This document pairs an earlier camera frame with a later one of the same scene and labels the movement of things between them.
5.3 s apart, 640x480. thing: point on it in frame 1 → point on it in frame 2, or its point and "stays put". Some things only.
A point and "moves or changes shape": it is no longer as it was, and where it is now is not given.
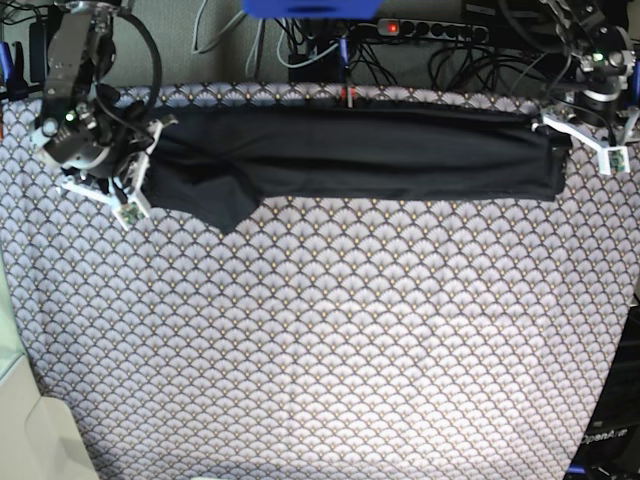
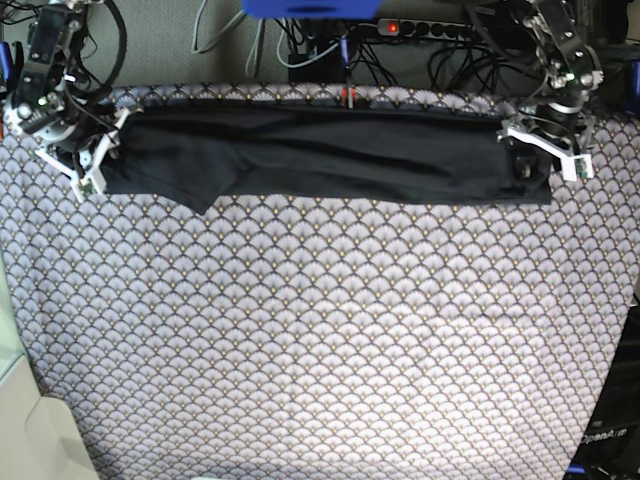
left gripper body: (128, 141) → (91, 121)
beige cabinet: (38, 437) stays put
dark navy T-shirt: (224, 164) moves or changes shape
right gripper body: (594, 109) → (562, 122)
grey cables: (254, 46) stays put
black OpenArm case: (610, 449) stays put
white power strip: (425, 29) stays put
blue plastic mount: (312, 9) stays put
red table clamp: (352, 94) stays put
